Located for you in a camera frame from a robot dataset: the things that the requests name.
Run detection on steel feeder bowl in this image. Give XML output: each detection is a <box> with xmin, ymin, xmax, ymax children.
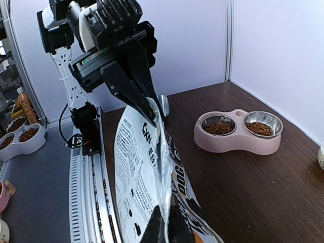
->
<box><xmin>243</xmin><ymin>110</ymin><xmax>284</xmax><ymax>139</ymax></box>
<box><xmin>201</xmin><ymin>115</ymin><xmax>236</xmax><ymax>136</ymax></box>

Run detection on front steel feeder bowl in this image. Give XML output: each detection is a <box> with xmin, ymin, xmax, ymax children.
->
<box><xmin>201</xmin><ymin>115</ymin><xmax>236</xmax><ymax>136</ymax></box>

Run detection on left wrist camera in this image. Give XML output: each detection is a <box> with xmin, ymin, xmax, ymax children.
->
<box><xmin>66</xmin><ymin>1</ymin><xmax>143</xmax><ymax>53</ymax></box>

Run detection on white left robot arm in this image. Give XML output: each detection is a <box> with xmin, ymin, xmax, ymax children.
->
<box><xmin>37</xmin><ymin>1</ymin><xmax>163</xmax><ymax>143</ymax></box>

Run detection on brown bottle outside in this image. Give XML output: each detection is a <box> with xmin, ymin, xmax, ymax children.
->
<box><xmin>16</xmin><ymin>87</ymin><xmax>38</xmax><ymax>124</ymax></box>

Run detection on white triple bowl outside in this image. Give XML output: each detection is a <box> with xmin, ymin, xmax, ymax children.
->
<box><xmin>1</xmin><ymin>123</ymin><xmax>47</xmax><ymax>162</ymax></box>

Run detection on pink double pet feeder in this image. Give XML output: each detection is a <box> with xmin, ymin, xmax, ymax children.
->
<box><xmin>193</xmin><ymin>109</ymin><xmax>284</xmax><ymax>155</ymax></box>

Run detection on left aluminium frame post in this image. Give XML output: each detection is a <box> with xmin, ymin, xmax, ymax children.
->
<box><xmin>225</xmin><ymin>0</ymin><xmax>234</xmax><ymax>82</ymax></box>

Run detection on front aluminium rail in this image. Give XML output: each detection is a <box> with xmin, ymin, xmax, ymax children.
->
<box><xmin>68</xmin><ymin>106</ymin><xmax>122</xmax><ymax>243</ymax></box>

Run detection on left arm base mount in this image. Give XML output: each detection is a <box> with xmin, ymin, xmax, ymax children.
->
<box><xmin>58</xmin><ymin>102</ymin><xmax>102</xmax><ymax>156</ymax></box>

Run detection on rear steel feeder bowl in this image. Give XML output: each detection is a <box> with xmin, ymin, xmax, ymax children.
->
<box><xmin>243</xmin><ymin>110</ymin><xmax>284</xmax><ymax>139</ymax></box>

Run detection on pink bowl outside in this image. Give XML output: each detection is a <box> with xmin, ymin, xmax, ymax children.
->
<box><xmin>0</xmin><ymin>180</ymin><xmax>16</xmax><ymax>213</ymax></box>

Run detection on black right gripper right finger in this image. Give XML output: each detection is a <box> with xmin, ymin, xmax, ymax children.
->
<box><xmin>169</xmin><ymin>196</ymin><xmax>195</xmax><ymax>243</ymax></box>

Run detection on pet food bag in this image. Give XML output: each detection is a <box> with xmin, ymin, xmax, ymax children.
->
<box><xmin>114</xmin><ymin>99</ymin><xmax>222</xmax><ymax>242</ymax></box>

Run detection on brown kibble pellets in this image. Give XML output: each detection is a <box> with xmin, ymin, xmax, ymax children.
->
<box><xmin>204</xmin><ymin>122</ymin><xmax>273</xmax><ymax>136</ymax></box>

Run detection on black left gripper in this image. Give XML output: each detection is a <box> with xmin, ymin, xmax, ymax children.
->
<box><xmin>68</xmin><ymin>21</ymin><xmax>157</xmax><ymax>127</ymax></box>

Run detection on white floral ceramic bowl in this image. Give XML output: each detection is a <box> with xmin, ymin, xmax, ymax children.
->
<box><xmin>317</xmin><ymin>141</ymin><xmax>324</xmax><ymax>170</ymax></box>

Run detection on metal food scoop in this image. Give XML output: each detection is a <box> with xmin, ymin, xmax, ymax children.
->
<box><xmin>158</xmin><ymin>95</ymin><xmax>170</xmax><ymax>117</ymax></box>

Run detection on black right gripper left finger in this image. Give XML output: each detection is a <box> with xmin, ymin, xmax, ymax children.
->
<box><xmin>140</xmin><ymin>205</ymin><xmax>167</xmax><ymax>243</ymax></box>

